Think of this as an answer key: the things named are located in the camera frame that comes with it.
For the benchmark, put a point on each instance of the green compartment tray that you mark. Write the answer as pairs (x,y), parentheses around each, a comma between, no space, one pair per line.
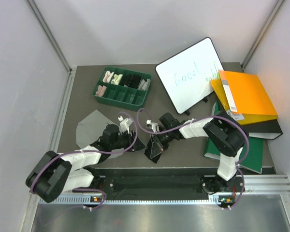
(121,96)

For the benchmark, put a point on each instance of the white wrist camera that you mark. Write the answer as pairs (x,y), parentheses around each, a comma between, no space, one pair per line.
(152,127)
(125,124)

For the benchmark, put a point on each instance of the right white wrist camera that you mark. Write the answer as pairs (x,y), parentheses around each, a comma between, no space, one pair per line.
(152,127)

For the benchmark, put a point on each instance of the cream rolled socks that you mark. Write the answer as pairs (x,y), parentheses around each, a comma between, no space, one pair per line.
(116,79)

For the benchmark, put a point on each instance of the grey rolled socks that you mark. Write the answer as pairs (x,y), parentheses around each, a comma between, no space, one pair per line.
(144,84)

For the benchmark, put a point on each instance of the black binder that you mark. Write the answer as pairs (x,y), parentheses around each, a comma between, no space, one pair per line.
(265,130)

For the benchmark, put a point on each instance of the aluminium frame rail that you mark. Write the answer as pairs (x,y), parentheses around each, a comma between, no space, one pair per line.
(47,31)

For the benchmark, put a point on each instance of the white whiteboard black frame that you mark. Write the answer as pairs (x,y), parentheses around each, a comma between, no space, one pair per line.
(186,76)

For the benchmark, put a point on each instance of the pink rolled socks bottom-left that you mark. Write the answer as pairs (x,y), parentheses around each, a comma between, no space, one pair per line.
(101,90)

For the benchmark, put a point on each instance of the orange binder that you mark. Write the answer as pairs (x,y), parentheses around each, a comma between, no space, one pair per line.
(243,97)

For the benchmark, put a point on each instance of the green binder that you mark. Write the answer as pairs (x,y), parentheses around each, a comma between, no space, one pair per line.
(253,160)

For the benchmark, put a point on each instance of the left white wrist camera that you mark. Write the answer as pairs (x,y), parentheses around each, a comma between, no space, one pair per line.
(125,124)

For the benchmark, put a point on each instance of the grey underwear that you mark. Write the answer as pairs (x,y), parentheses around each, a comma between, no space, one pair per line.
(91,128)

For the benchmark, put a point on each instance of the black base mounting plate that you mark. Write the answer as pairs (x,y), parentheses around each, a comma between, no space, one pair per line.
(206,184)

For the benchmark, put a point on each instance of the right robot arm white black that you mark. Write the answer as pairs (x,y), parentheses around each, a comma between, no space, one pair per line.
(225,133)

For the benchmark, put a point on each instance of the pink rolled socks top-left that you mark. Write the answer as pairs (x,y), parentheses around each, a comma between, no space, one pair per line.
(108,76)

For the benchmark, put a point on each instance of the black rolled underwear in tray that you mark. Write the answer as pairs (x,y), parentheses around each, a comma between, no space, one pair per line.
(131,81)

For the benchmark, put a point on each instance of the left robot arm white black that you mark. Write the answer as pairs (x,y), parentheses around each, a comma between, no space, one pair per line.
(56,173)

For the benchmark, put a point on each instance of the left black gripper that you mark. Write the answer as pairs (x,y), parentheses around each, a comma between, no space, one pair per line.
(130,139)

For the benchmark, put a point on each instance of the black underwear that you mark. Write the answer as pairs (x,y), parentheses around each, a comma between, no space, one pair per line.
(131,81)
(154,150)

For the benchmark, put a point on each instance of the white slotted cable duct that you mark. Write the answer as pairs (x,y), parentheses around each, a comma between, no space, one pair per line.
(95,199)

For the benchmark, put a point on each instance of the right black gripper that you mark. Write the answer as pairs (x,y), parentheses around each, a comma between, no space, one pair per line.
(165,147)

